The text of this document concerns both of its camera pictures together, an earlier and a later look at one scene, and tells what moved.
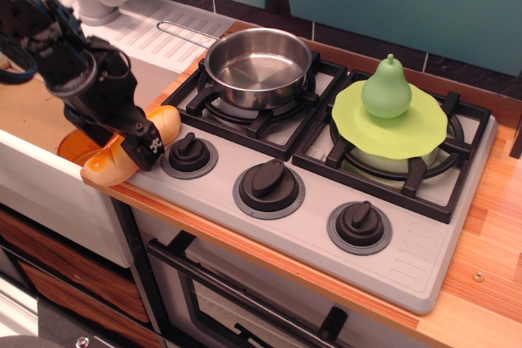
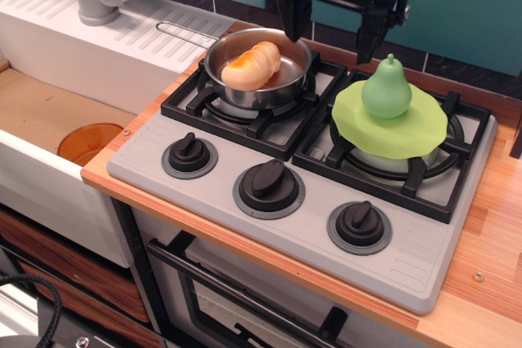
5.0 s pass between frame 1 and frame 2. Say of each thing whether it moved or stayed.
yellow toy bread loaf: moved
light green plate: stayed
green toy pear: stayed
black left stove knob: stayed
